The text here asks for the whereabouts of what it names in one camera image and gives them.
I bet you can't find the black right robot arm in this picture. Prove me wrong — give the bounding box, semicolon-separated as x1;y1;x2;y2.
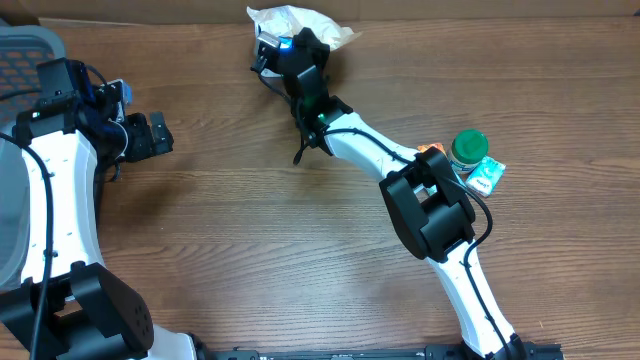
253;28;527;359

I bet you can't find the orange snack packet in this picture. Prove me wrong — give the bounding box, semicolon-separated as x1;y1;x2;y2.
417;143;446;156

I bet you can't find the grey plastic mesh basket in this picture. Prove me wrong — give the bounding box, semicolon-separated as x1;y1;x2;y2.
0;24;69;291

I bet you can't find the green lid jar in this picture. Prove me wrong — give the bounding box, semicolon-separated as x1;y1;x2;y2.
447;129;489;174

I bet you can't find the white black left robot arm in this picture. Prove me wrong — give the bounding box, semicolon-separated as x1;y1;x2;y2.
1;58;210;359

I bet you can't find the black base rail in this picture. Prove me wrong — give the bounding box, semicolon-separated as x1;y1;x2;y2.
209;343;566;360

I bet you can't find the small teal white box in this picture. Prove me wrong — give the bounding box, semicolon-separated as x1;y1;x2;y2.
466;156;506;197

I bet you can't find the beige granola bag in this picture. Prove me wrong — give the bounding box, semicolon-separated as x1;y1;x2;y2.
246;5;361;51

